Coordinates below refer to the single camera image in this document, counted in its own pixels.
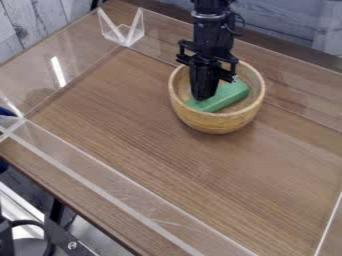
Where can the black table leg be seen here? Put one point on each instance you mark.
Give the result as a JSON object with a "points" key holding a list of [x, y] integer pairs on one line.
{"points": [[57, 211]]}

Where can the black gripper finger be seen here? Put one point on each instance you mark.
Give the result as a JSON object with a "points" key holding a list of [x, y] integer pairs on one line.
{"points": [[212, 81], [198, 81]]}

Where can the black metal bracket with bolt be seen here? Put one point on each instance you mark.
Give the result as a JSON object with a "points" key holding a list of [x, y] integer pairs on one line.
{"points": [[61, 239]]}

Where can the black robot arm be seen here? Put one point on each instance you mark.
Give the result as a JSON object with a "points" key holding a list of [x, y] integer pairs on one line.
{"points": [[214, 24]]}

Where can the green rectangular block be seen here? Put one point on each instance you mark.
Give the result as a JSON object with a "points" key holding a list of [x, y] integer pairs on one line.
{"points": [[229, 94]]}

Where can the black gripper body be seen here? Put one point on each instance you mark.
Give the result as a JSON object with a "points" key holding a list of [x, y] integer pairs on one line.
{"points": [[209, 56]]}

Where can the clear acrylic tray enclosure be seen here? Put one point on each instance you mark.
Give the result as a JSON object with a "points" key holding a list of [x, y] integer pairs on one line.
{"points": [[96, 136]]}

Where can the light wooden bowl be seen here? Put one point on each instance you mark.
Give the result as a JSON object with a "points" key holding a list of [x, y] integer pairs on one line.
{"points": [[230, 109]]}

